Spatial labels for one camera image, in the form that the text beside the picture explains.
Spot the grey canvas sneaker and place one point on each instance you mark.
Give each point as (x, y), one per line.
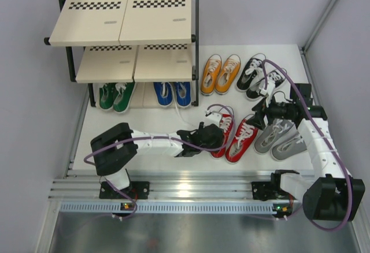
(288, 148)
(271, 134)

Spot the orange canvas sneaker left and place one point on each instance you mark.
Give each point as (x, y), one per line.
(210, 73)

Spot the orange canvas sneaker right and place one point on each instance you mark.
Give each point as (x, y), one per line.
(228, 73)

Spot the black canvas sneaker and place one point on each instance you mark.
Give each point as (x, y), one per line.
(252, 72)
(253, 92)

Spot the blue canvas sneaker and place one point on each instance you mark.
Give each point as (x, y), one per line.
(182, 96)
(164, 94)

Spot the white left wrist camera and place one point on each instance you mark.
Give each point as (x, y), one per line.
(212, 117)

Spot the white slotted cable duct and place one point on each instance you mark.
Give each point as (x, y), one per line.
(171, 208)

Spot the grey canvas sneaker right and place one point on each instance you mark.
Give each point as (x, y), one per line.
(288, 148)

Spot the grey canvas sneaker left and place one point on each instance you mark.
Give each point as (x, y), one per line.
(271, 134)

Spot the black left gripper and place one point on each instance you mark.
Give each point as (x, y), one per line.
(215, 145)

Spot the red canvas sneaker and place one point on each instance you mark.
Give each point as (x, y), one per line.
(226, 125)
(245, 135)

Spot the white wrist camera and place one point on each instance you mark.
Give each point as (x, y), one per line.
(266, 88)
(212, 117)

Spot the beige shoe shelf black frame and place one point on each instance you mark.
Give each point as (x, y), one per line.
(120, 41)

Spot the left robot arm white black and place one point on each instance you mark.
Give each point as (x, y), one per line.
(116, 147)

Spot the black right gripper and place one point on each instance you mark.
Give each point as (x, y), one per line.
(258, 119)

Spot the green canvas sneaker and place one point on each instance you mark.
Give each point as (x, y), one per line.
(124, 93)
(106, 96)

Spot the black canvas sneaker right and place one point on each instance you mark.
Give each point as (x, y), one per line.
(253, 92)

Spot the red canvas sneaker left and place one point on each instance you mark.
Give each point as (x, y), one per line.
(226, 125)

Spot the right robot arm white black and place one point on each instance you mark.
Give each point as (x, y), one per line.
(334, 195)

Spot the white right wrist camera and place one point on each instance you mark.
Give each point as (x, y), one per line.
(266, 88)

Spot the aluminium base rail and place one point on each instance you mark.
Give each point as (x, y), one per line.
(172, 186)

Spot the red canvas sneaker right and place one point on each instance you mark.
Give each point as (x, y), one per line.
(245, 135)

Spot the orange canvas sneaker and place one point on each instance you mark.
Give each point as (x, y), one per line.
(228, 73)
(210, 73)

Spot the black canvas sneaker left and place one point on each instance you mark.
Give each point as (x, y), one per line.
(252, 72)

